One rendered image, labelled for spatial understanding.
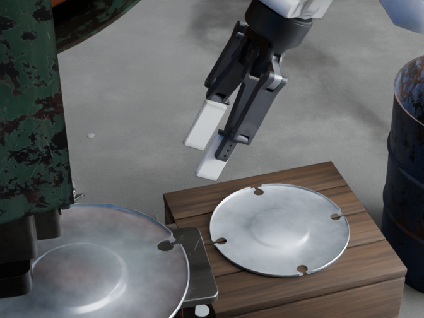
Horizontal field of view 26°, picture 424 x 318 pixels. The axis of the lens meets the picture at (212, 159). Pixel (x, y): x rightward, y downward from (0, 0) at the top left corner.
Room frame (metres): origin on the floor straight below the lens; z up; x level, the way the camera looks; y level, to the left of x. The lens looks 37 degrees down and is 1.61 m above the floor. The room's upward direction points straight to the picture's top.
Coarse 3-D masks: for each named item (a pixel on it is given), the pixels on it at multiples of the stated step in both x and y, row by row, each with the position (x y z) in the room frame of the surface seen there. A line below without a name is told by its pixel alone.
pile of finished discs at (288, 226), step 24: (240, 192) 1.57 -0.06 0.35; (264, 192) 1.57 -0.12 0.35; (288, 192) 1.57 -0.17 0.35; (312, 192) 1.57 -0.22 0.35; (216, 216) 1.49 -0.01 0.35; (240, 216) 1.49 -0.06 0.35; (264, 216) 1.48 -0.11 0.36; (288, 216) 1.48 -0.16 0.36; (312, 216) 1.49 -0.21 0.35; (240, 240) 1.41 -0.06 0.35; (264, 240) 1.40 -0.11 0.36; (288, 240) 1.40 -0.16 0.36; (312, 240) 1.41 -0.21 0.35; (336, 240) 1.41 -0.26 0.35; (240, 264) 1.34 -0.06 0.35; (264, 264) 1.34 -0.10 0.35; (288, 264) 1.34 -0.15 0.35; (312, 264) 1.34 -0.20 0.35
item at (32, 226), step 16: (64, 208) 0.82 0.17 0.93; (0, 224) 0.77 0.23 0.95; (16, 224) 0.77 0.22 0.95; (32, 224) 0.78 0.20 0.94; (48, 224) 0.80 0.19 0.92; (0, 240) 0.77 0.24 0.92; (16, 240) 0.77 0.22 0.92; (32, 240) 0.78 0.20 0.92; (0, 256) 0.77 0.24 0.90; (16, 256) 0.77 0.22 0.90; (32, 256) 0.78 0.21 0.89
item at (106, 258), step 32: (64, 224) 0.96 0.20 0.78; (96, 224) 0.96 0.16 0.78; (128, 224) 0.96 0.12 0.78; (160, 224) 0.96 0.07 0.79; (64, 256) 0.89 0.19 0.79; (96, 256) 0.89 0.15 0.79; (128, 256) 0.90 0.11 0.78; (160, 256) 0.90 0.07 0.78; (64, 288) 0.83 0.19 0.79; (96, 288) 0.83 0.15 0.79; (128, 288) 0.84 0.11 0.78; (160, 288) 0.84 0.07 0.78
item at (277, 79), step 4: (272, 60) 0.91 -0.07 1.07; (276, 60) 0.92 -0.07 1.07; (272, 64) 0.91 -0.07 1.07; (276, 64) 0.91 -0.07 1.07; (268, 68) 0.91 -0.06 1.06; (272, 68) 0.90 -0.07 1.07; (276, 68) 0.90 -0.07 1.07; (276, 72) 0.90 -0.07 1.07; (260, 76) 0.90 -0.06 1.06; (276, 76) 0.89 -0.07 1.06; (280, 76) 0.89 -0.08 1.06; (276, 80) 0.89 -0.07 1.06; (280, 80) 0.89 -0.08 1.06; (272, 84) 0.89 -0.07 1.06; (276, 84) 0.89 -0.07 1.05; (272, 88) 0.89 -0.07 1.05
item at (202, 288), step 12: (180, 228) 0.96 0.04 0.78; (192, 228) 0.96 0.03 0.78; (180, 240) 0.93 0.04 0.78; (192, 240) 0.93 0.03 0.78; (192, 252) 0.91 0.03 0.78; (204, 252) 0.91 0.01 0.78; (192, 264) 0.88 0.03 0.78; (204, 264) 0.88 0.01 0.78; (192, 276) 0.86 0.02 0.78; (204, 276) 0.86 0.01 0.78; (192, 288) 0.84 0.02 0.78; (204, 288) 0.84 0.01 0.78; (216, 288) 0.84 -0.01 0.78; (192, 300) 0.82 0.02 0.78; (204, 300) 0.82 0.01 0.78
